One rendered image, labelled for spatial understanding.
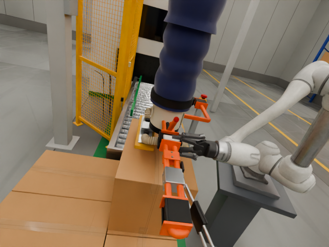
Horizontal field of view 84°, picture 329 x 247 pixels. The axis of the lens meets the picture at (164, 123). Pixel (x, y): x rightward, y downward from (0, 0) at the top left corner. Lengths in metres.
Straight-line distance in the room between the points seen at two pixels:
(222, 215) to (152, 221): 0.74
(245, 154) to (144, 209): 0.56
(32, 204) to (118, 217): 0.52
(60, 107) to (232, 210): 1.98
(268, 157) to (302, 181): 0.22
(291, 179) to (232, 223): 0.62
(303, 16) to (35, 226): 13.06
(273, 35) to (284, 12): 1.06
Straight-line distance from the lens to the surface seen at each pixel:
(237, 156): 0.85
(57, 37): 2.14
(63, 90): 2.26
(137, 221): 1.12
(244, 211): 1.66
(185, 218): 0.52
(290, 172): 1.38
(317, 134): 1.24
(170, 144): 0.76
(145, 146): 0.92
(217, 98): 4.59
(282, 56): 12.91
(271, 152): 1.43
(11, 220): 1.33
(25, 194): 1.42
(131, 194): 0.96
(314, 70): 1.17
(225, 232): 1.86
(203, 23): 0.83
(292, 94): 1.07
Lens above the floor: 1.59
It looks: 28 degrees down
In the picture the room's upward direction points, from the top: 15 degrees clockwise
